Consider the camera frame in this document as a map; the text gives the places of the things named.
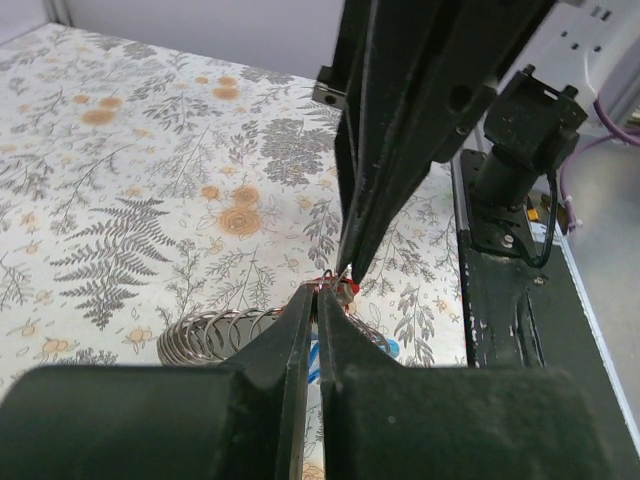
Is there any blue key tag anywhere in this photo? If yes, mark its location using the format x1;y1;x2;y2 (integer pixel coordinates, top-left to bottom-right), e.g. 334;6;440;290
308;333;320;384

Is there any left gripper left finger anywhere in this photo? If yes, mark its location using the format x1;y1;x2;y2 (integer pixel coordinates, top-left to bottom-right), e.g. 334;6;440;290
1;287;313;479

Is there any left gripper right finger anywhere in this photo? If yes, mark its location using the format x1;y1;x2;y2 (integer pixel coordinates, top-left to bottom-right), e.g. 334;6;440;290
317;290;622;479

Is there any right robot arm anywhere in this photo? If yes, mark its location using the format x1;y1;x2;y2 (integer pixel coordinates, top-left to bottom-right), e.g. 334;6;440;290
313;1;639;280

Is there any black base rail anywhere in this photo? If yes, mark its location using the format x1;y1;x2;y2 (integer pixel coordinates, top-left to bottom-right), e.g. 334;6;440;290
449;67;631;451

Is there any red key tag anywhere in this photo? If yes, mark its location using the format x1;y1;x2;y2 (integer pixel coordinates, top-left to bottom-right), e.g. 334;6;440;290
310;270;360;307

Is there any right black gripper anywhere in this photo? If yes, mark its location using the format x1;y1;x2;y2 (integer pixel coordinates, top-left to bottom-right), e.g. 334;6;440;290
312;1;553;273

